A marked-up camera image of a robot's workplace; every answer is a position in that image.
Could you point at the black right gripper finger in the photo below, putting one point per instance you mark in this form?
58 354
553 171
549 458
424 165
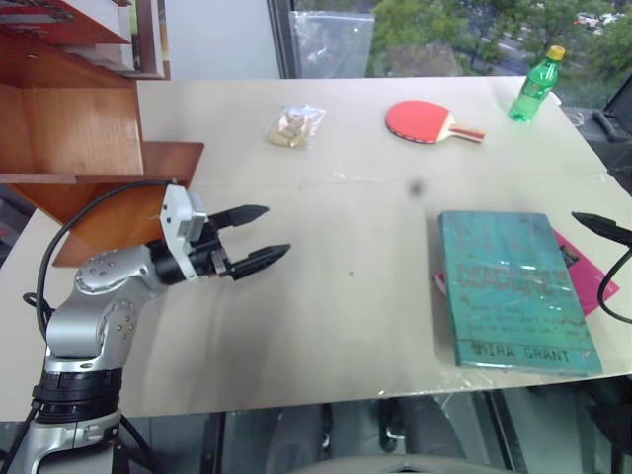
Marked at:
597 222

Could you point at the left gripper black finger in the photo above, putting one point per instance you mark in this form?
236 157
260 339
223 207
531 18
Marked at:
259 259
242 214

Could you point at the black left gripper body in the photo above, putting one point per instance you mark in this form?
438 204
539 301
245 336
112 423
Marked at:
205 259

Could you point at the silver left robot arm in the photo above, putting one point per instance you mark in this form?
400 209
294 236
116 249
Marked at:
84 321

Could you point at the pink booklet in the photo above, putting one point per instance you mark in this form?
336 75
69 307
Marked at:
587 281

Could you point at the teal paperback book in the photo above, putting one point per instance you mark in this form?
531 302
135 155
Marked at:
513 296

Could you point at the wooden shelf unit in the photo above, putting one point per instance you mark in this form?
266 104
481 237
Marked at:
74 113

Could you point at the black angular object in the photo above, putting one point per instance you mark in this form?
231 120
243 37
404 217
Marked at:
617 138

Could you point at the clear bag of snacks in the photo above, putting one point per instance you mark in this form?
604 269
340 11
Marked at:
291 128

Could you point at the green plastic bottle yellow cap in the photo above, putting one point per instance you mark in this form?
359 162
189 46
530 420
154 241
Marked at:
530 94

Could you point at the red table tennis paddle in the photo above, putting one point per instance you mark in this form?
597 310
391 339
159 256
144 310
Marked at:
415 118

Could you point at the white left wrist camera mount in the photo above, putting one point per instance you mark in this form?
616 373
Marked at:
175 222

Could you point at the dark window frame post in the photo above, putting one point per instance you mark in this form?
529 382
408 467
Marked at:
281 39

